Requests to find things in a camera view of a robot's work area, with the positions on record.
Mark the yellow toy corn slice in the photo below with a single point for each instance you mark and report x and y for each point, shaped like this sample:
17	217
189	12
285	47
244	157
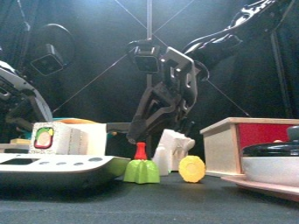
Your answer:
191	168

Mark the small white toy piece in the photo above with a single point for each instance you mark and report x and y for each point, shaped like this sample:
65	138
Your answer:
160	160

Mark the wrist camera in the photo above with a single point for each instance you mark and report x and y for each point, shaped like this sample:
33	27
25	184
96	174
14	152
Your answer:
46	61
145	60

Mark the teal basket with orange rim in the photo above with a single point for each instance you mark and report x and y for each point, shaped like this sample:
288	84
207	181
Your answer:
76	120

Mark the white toy kitchen scale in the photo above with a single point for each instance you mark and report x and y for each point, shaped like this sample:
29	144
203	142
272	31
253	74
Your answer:
57	166

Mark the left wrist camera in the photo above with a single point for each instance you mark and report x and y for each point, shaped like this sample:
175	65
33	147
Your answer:
46	61

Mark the green star toy piece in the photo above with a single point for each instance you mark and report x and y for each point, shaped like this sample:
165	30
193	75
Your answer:
141	172

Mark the white bowl black lid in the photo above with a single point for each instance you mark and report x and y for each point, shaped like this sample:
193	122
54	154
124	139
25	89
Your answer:
272	163

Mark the white juice carton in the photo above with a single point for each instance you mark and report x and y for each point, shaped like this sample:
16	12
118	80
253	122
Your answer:
57	140

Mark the pale wooden box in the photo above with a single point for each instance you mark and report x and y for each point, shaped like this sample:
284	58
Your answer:
221	145

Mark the pink cutting board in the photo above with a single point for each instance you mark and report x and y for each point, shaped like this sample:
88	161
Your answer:
268	188

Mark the red toy piece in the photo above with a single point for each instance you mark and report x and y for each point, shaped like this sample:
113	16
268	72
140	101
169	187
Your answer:
140	151

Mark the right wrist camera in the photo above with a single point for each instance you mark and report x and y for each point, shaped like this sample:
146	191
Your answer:
145	60

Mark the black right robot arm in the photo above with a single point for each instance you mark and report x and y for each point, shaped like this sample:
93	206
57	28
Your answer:
248	23

